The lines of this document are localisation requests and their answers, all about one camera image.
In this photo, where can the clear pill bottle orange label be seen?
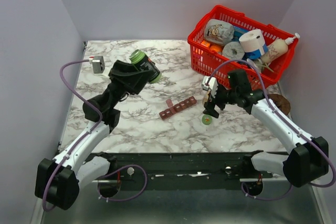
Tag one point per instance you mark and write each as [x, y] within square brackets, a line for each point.
[207, 99]

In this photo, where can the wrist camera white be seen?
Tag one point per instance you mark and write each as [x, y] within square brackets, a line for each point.
[98, 65]
[210, 84]

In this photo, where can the cream lotion pump bottle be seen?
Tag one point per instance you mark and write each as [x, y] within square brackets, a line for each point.
[278, 48]

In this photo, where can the white toilet paper roll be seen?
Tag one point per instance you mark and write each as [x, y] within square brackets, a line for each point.
[253, 40]

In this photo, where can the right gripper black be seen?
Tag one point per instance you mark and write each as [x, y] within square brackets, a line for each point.
[210, 106]

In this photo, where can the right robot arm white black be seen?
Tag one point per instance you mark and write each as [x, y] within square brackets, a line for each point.
[306, 155]

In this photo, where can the orange box in basket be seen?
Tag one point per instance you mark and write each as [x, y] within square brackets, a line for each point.
[206, 43]

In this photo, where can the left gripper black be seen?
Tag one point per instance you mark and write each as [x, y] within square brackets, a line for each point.
[121, 70]

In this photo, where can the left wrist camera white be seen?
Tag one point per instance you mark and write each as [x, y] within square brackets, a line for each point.
[98, 65]

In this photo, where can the red plastic shopping basket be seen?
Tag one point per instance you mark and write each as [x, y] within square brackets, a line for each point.
[205, 61]

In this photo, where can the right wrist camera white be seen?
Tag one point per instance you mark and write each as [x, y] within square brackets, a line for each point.
[210, 84]

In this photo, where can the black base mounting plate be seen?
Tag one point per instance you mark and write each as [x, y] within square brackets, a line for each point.
[182, 171]

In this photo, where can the grey wrapped toilet roll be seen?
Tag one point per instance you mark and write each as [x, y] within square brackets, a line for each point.
[233, 51]

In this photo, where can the green pill bottle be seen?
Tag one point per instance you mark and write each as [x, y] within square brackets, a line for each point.
[142, 62]

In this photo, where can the orange fruit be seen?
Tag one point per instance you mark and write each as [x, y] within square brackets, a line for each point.
[216, 48]

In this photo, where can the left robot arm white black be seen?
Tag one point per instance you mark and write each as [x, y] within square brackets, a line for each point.
[60, 179]

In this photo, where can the green bottle cap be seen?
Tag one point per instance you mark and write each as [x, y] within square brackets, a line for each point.
[207, 119]

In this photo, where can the grey printed snack bag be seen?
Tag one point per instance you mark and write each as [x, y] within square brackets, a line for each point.
[219, 32]

